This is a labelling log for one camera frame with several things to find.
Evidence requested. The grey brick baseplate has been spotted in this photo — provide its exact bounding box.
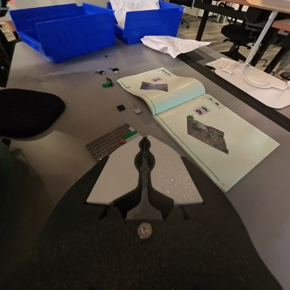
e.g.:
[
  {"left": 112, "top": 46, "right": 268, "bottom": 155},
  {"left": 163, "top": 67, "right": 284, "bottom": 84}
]
[{"left": 86, "top": 123, "right": 139, "bottom": 162}]

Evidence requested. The open instruction booklet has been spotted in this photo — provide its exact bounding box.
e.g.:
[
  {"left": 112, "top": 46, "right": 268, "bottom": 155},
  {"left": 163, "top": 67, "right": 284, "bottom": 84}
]
[{"left": 117, "top": 67, "right": 280, "bottom": 193}]

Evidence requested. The blue plastic bin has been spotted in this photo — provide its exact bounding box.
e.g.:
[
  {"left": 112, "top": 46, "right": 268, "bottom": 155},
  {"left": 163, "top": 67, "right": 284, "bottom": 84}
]
[
  {"left": 106, "top": 0, "right": 185, "bottom": 45},
  {"left": 9, "top": 3, "right": 116, "bottom": 63}
]

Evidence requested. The black jacket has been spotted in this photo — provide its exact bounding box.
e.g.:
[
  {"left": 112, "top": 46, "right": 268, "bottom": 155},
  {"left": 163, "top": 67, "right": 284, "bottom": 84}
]
[{"left": 0, "top": 27, "right": 13, "bottom": 88}]

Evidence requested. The crumpled white paper bag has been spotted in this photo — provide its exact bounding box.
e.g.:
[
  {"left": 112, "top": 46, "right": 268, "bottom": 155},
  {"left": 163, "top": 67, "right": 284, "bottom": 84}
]
[{"left": 140, "top": 35, "right": 212, "bottom": 58}]

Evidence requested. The black padded cushion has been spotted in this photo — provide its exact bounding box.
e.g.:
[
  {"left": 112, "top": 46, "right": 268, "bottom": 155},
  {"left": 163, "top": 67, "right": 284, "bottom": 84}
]
[{"left": 0, "top": 88, "right": 66, "bottom": 138}]

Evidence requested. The small white paper bag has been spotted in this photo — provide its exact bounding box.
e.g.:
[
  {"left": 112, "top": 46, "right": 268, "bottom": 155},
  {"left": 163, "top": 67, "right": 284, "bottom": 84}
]
[{"left": 205, "top": 57, "right": 239, "bottom": 74}]

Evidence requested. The grey desk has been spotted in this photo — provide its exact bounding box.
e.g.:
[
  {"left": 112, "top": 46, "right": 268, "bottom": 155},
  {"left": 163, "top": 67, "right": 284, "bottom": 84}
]
[
  {"left": 177, "top": 44, "right": 290, "bottom": 116},
  {"left": 0, "top": 34, "right": 290, "bottom": 290}
]

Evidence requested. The tall white paper bag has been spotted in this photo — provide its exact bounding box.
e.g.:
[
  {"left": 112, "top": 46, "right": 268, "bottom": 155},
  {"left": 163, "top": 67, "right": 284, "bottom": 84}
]
[{"left": 110, "top": 0, "right": 160, "bottom": 27}]

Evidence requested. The black office chair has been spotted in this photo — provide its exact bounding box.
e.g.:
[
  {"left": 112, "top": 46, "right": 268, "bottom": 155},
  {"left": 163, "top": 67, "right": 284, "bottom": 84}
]
[
  {"left": 221, "top": 21, "right": 257, "bottom": 60},
  {"left": 180, "top": 12, "right": 191, "bottom": 29}
]

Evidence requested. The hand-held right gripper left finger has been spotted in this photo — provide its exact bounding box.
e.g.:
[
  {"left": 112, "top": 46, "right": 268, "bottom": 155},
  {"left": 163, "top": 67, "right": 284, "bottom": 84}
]
[{"left": 86, "top": 136, "right": 146, "bottom": 220}]

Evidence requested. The wooden desk with black legs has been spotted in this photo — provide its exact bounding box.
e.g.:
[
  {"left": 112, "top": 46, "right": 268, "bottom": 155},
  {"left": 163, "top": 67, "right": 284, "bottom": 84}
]
[{"left": 193, "top": 0, "right": 290, "bottom": 42}]

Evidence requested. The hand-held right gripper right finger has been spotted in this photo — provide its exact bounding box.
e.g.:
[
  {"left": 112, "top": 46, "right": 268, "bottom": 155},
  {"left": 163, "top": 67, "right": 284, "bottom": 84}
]
[{"left": 145, "top": 135, "right": 204, "bottom": 220}]

